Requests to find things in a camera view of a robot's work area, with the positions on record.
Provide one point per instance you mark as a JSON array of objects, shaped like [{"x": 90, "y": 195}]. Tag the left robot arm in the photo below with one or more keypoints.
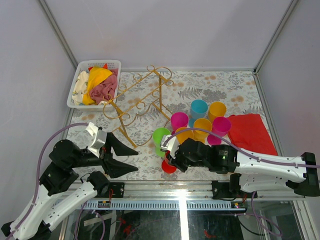
[{"x": 42, "y": 215}]

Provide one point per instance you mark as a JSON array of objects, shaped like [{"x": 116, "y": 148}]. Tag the red folded cloth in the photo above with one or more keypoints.
[{"x": 249, "y": 132}]

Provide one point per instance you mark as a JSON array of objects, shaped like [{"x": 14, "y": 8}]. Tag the gold wire glass rack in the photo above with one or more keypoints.
[{"x": 152, "y": 99}]

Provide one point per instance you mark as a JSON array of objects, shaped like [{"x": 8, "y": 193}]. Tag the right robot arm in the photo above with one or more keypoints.
[{"x": 251, "y": 171}]

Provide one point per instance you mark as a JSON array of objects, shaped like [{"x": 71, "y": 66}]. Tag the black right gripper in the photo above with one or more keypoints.
[{"x": 175, "y": 162}]

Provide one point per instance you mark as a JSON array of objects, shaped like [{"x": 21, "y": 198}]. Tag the dusty pink cloth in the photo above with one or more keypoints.
[{"x": 105, "y": 90}]

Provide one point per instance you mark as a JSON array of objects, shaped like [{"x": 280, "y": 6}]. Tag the green wine glass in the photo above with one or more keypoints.
[{"x": 157, "y": 136}]

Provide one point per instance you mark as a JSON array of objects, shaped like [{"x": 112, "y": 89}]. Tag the red wine glass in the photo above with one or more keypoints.
[{"x": 166, "y": 167}]

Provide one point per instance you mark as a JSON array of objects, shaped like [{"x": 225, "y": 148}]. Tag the aluminium mounting rail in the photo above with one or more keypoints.
[{"x": 168, "y": 195}]

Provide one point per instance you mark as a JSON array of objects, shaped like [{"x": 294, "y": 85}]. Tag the floral tablecloth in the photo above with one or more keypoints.
[{"x": 236, "y": 89}]

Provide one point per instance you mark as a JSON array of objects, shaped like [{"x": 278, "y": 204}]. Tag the magenta wine glass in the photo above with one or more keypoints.
[
  {"x": 178, "y": 120},
  {"x": 220, "y": 126}
]

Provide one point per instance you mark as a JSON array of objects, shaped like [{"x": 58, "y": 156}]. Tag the orange wine glass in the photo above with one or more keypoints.
[
  {"x": 182, "y": 137},
  {"x": 216, "y": 109},
  {"x": 204, "y": 126}
]

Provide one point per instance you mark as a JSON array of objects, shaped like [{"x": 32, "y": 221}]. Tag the blue wine glass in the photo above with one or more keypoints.
[{"x": 198, "y": 109}]

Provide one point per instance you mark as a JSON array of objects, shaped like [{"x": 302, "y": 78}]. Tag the yellow cloth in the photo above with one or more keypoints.
[{"x": 96, "y": 76}]

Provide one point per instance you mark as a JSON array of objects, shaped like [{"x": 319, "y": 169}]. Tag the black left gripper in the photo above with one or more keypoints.
[{"x": 114, "y": 167}]

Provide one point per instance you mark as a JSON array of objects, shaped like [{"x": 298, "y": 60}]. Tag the cream floral cloth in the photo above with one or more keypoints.
[{"x": 80, "y": 88}]

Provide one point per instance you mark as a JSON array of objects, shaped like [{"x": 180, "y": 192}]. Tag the white plastic laundry basket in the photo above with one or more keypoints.
[{"x": 86, "y": 66}]

